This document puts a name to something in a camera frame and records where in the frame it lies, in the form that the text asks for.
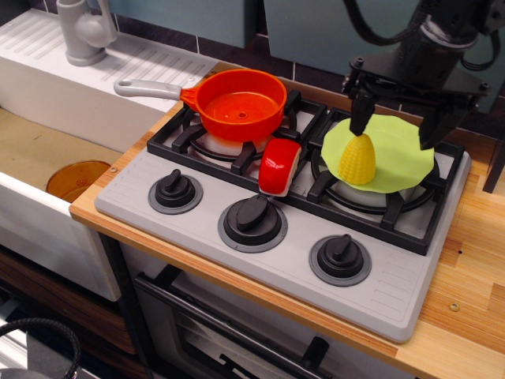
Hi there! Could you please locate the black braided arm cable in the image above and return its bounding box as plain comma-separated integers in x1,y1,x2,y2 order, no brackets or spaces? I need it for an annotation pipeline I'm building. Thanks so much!
342,0,429,47

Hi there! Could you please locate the grey toy faucet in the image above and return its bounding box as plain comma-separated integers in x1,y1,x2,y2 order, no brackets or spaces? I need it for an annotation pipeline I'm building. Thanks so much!
56,0,118,67

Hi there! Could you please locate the black burner grate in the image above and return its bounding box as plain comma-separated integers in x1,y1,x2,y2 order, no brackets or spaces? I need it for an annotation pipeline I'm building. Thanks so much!
147,91,466,255

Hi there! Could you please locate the yellow toy corn cob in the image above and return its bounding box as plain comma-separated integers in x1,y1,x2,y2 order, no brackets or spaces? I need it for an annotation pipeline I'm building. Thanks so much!
338,133,376,186

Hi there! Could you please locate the black braided cable lower left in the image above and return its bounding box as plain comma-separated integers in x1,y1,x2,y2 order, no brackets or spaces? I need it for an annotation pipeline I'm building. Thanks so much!
0,317,82,379

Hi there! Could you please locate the left black stove knob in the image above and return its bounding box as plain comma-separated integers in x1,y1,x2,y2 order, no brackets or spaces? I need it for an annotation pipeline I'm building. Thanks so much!
148,169,204,215

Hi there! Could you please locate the orange translucent sink drain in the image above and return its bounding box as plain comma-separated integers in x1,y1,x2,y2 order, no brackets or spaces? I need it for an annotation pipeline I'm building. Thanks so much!
46,160,110,203

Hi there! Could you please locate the white toy sink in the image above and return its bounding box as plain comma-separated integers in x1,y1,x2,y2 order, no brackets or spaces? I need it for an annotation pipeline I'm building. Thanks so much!
1,9,216,302

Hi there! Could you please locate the black stove knob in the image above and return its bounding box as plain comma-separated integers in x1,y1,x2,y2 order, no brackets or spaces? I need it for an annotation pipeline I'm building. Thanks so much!
218,194,288,253
148,169,204,215
309,234,372,287

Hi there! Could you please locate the light green plastic plate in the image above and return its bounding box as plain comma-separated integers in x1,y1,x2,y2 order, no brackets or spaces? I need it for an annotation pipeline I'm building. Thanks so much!
321,114,434,193

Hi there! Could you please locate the orange toy pot grey handle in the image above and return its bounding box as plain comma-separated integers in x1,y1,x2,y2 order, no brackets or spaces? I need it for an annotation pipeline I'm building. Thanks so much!
114,69,287,142

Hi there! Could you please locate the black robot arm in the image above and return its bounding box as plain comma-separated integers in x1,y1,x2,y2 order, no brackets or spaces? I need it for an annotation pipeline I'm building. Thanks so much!
342,1,504,150

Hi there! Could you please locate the grey toy stove top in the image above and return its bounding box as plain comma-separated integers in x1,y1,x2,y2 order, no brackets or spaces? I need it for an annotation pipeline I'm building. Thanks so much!
94,106,473,343

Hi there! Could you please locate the middle black stove knob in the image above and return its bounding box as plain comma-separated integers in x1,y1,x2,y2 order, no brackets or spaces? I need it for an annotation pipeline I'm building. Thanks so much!
218,194,288,253

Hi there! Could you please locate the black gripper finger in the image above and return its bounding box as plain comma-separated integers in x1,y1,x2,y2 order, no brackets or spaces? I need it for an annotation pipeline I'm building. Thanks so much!
419,100,468,150
350,88,374,136

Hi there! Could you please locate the toy oven door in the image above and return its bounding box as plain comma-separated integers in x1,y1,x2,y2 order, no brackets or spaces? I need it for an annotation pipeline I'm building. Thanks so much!
133,265,409,378

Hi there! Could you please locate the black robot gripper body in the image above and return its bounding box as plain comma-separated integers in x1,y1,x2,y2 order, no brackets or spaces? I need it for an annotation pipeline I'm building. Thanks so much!
342,37,490,107

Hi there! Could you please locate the right black stove knob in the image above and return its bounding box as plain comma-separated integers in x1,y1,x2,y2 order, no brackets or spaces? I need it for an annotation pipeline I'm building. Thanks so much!
309,234,372,287

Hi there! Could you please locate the red white toy sushi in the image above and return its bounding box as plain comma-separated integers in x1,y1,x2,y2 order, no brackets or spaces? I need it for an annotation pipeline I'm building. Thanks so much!
258,138,301,197

